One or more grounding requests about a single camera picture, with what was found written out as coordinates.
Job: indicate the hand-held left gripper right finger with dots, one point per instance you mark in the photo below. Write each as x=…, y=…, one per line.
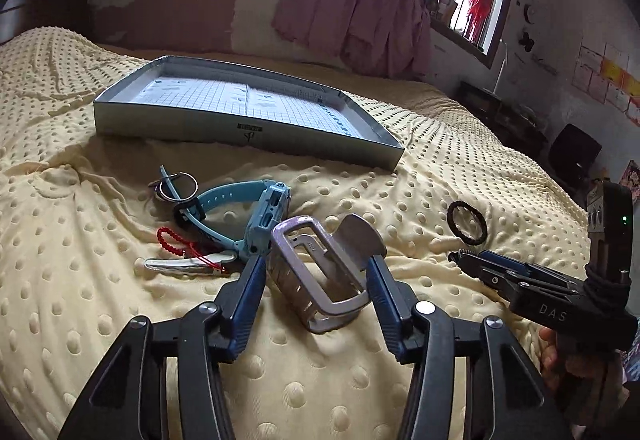
x=387, y=305

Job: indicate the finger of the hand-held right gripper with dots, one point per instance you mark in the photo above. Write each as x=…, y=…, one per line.
x=510, y=260
x=492, y=277

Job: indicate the yellow dotted blanket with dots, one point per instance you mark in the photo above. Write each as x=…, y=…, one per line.
x=100, y=220

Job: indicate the silver metal clip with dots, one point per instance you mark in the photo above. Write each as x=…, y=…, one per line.
x=170, y=265

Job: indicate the grey shallow box tray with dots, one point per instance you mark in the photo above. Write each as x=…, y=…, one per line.
x=200, y=100

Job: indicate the dark wooden desk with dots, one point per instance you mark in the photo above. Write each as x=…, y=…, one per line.
x=500, y=120

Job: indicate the round wall clock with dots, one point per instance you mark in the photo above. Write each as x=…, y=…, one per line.
x=530, y=12

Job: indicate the black chair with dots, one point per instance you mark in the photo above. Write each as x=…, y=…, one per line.
x=575, y=150

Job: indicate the paper sheets on wall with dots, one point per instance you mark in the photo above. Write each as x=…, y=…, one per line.
x=605, y=75

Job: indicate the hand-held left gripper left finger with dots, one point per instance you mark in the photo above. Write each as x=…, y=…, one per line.
x=247, y=300

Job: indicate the white desk lamp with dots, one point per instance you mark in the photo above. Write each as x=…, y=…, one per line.
x=501, y=70

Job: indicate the brown wooden headboard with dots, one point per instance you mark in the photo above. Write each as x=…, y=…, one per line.
x=50, y=0

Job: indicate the red hanging decoration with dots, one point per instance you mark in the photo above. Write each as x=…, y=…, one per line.
x=481, y=5

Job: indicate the small brown box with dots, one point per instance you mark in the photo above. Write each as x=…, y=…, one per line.
x=448, y=10

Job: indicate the black wall decoration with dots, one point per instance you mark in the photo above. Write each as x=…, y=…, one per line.
x=526, y=41

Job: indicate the light blue smartwatch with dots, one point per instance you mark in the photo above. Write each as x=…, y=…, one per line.
x=265, y=220

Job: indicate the pink printed picture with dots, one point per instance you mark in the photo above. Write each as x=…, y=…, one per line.
x=632, y=180

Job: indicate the person's right hand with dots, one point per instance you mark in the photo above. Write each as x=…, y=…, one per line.
x=550, y=350

